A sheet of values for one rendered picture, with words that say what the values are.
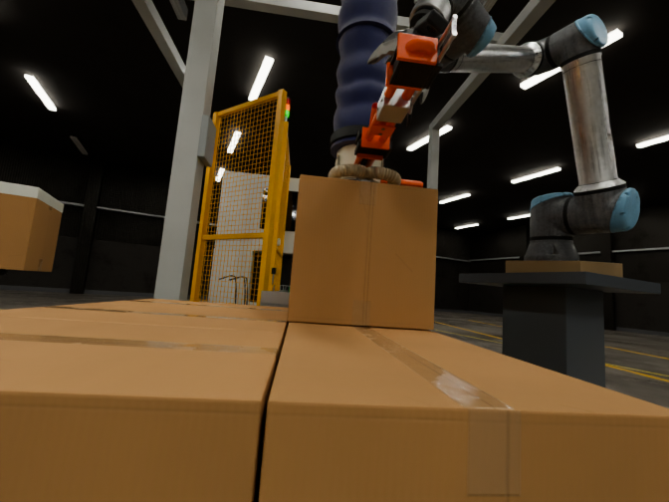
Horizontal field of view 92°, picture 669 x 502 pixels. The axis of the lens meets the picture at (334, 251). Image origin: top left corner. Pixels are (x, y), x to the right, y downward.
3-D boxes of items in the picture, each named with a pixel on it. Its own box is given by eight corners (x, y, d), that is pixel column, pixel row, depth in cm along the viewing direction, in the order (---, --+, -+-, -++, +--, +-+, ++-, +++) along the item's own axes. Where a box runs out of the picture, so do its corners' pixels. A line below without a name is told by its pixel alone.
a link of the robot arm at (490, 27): (468, 46, 95) (441, 12, 90) (505, 21, 85) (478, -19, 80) (458, 70, 93) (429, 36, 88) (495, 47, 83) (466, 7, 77)
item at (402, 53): (384, 87, 66) (386, 64, 66) (420, 91, 66) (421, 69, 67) (397, 57, 57) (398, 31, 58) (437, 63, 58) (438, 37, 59)
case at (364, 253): (291, 308, 143) (298, 219, 148) (378, 313, 148) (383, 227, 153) (287, 321, 84) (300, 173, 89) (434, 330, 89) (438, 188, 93)
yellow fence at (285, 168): (268, 340, 377) (285, 166, 402) (277, 341, 378) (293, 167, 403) (255, 364, 261) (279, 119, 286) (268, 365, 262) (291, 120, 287)
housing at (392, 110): (374, 121, 78) (375, 104, 79) (402, 125, 79) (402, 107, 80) (381, 105, 71) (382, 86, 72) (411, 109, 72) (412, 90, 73)
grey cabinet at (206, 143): (204, 166, 240) (209, 127, 243) (212, 167, 240) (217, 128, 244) (196, 155, 220) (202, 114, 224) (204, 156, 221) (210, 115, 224)
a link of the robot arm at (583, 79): (588, 230, 131) (559, 37, 123) (646, 226, 115) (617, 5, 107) (569, 238, 123) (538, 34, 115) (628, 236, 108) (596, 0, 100)
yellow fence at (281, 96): (176, 359, 259) (208, 112, 284) (187, 357, 267) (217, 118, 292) (255, 381, 213) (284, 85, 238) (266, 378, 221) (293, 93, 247)
